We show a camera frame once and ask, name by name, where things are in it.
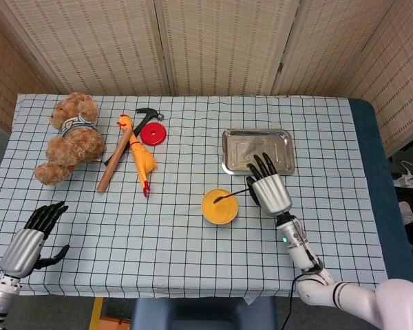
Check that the blue checkered tablecloth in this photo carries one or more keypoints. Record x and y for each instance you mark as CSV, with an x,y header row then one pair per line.
x,y
158,233

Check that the brown teddy bear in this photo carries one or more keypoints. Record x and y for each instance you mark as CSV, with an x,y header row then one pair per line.
x,y
75,144

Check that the black spoon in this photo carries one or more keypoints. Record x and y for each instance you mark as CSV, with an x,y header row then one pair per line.
x,y
217,199

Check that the white bowl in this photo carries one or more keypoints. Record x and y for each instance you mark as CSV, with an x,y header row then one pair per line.
x,y
203,214

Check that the yellow rubber chicken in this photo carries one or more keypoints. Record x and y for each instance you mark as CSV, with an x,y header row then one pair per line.
x,y
142,158

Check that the orange box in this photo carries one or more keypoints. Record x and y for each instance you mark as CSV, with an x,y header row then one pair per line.
x,y
115,324

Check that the red disc with hole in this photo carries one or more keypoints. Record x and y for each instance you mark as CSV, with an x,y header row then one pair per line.
x,y
160,137

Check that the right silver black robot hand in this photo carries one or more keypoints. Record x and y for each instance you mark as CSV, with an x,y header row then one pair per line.
x,y
272,194

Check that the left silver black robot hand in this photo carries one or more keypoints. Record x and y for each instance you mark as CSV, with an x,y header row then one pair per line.
x,y
22,249

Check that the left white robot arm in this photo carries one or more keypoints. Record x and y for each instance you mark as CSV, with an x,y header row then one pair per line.
x,y
0,297

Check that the silver metal tray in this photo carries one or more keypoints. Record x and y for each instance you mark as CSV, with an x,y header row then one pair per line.
x,y
241,144

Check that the yellow powder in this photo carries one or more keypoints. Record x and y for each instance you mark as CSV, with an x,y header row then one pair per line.
x,y
223,213

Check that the woven folding screen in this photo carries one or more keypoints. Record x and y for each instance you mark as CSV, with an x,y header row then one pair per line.
x,y
220,44

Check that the wooden rolling pin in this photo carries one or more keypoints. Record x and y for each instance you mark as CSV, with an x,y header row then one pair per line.
x,y
113,161

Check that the black hammer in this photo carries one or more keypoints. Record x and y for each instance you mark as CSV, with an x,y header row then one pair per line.
x,y
146,115

